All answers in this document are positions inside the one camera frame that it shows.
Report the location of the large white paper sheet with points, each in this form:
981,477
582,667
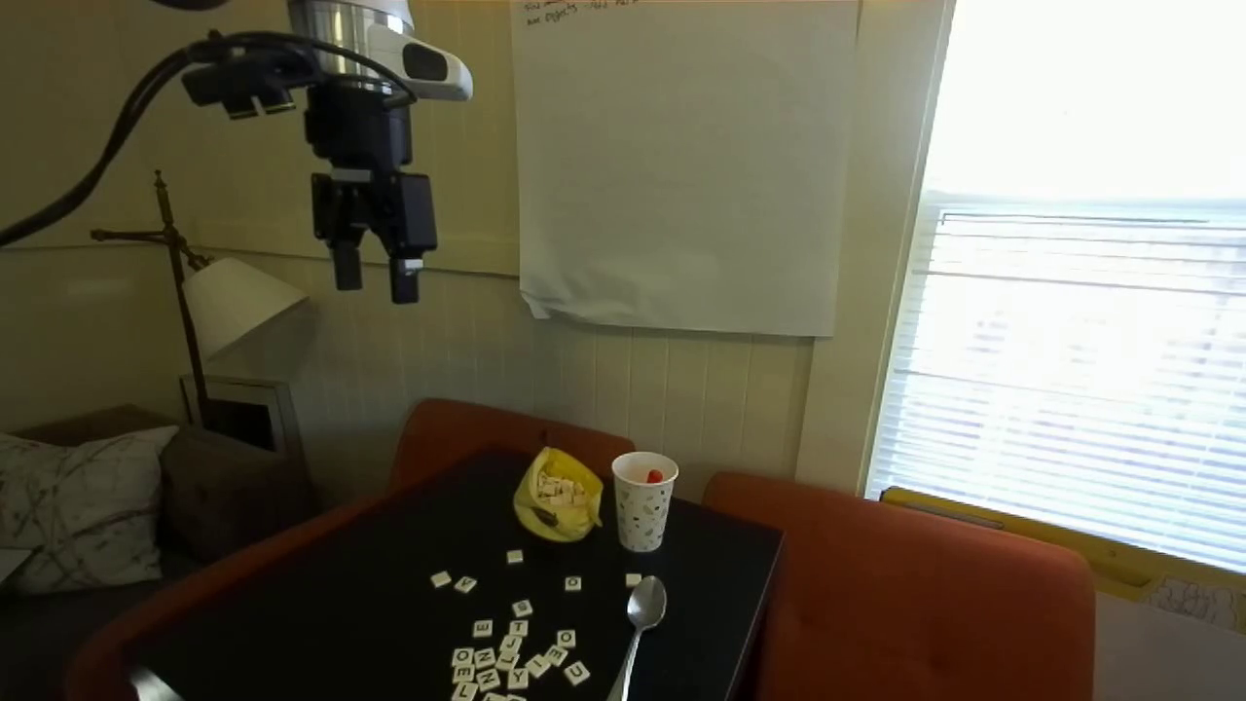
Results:
686,168

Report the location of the long orange sofa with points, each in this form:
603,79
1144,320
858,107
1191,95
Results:
481,433

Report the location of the brown cushion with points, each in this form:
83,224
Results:
228,491

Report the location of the white window blinds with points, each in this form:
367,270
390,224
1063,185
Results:
1076,391

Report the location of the yellow wooden ledge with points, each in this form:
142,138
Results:
1026,529

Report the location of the black square side table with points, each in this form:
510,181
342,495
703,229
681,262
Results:
353,623

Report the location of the orange armchair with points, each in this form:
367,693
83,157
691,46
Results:
907,596

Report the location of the white patterned pillow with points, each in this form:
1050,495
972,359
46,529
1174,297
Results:
80,509

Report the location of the small red object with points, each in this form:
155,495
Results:
654,477

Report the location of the metal spoon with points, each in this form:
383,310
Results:
642,604

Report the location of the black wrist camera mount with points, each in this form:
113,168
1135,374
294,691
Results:
248,82

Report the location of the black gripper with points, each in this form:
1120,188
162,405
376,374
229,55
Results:
376,209

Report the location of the shiny metal object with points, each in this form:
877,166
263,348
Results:
150,683

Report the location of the yellow crumpled bag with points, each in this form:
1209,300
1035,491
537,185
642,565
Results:
537,499

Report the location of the floor lamp with white shade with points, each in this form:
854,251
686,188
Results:
239,300

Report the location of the white framed dark box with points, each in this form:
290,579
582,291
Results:
254,412

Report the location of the white dotted paper cup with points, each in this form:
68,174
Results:
642,518

